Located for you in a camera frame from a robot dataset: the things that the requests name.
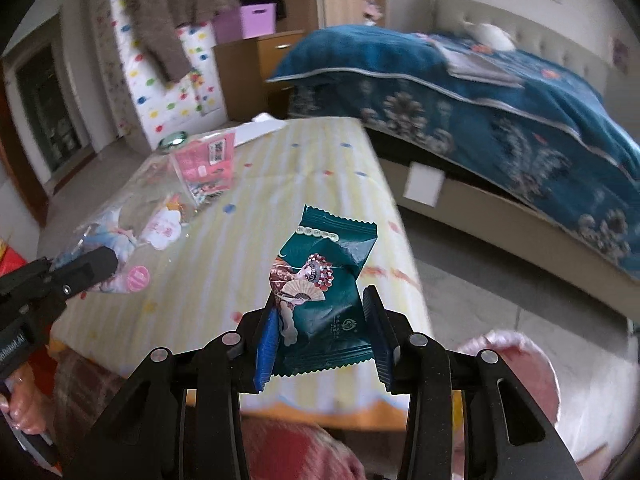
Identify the dark green snack packet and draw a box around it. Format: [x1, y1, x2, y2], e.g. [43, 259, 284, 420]
[269, 205, 378, 377]

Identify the clear plastic pink-label bag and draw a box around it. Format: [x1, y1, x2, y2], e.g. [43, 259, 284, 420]
[53, 129, 235, 294]

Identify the pink-lined trash bin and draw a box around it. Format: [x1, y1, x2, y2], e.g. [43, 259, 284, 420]
[451, 328, 562, 480]

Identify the person's left hand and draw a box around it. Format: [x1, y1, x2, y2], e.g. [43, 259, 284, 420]
[1, 363, 51, 436]

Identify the red plaid trousers leg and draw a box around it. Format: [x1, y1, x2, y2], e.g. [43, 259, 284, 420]
[49, 349, 369, 480]

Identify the white paper label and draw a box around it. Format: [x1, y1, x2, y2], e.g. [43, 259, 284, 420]
[404, 162, 446, 208]

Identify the polka dot white sheet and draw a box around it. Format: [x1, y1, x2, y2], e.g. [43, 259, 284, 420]
[89, 0, 228, 154]

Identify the blue floral bed blanket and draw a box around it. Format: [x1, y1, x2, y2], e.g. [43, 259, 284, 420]
[270, 25, 639, 276]

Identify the wooden nightstand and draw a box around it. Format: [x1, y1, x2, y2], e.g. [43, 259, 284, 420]
[214, 30, 306, 122]

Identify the brown fuzzy sweater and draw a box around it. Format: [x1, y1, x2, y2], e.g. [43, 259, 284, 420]
[125, 0, 241, 82]

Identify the grey booklet on bed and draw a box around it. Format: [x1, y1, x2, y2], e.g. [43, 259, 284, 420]
[432, 42, 524, 88]

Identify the purple storage box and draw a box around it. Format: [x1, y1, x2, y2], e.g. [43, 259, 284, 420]
[213, 3, 276, 44]

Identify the white pillow on bed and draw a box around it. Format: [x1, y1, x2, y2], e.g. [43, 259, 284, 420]
[462, 21, 516, 52]

